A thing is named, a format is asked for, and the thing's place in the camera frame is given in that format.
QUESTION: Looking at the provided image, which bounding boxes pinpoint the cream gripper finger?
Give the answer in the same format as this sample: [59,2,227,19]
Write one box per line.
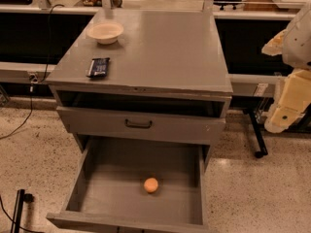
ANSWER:
[264,69,311,133]
[261,29,287,56]

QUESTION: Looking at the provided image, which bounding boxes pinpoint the black drawer handle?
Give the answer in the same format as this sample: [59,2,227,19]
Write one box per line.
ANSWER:
[124,119,153,129]

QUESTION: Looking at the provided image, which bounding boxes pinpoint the black stand bottom left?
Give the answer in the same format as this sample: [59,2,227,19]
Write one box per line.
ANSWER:
[0,189,44,233]

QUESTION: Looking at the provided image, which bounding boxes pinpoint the grey bench rail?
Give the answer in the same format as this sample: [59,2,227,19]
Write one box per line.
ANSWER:
[0,62,55,83]
[229,74,284,97]

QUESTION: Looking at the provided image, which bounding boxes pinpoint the black stand leg right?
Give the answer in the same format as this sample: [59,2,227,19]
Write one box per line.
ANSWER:
[244,109,268,158]

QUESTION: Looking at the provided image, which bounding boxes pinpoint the grey top drawer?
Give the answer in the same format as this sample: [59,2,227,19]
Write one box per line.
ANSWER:
[56,106,225,145]

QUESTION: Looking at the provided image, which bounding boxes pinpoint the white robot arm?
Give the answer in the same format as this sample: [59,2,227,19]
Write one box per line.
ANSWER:
[261,3,311,133]

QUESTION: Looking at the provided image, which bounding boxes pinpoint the orange fruit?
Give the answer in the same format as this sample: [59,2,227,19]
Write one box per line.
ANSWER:
[144,178,158,193]

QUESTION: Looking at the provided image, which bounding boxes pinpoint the grey bench rail left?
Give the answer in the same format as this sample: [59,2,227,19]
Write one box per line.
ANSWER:
[0,62,55,83]

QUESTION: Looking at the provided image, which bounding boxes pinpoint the grey bench rail right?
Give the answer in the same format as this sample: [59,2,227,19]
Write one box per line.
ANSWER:
[229,74,284,97]

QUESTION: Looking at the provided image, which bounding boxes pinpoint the dark blue snack packet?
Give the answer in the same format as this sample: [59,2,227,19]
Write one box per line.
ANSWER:
[86,57,110,78]

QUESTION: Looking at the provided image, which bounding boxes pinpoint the white bowl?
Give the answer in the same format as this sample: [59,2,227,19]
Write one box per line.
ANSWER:
[86,21,123,45]

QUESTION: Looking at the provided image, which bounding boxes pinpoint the grey drawer cabinet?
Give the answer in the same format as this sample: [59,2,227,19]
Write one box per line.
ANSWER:
[45,9,234,167]

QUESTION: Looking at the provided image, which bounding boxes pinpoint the open grey middle drawer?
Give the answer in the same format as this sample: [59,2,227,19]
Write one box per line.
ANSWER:
[47,137,210,233]

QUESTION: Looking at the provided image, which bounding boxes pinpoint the black cable on floor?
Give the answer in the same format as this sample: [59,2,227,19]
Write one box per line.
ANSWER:
[0,3,66,141]

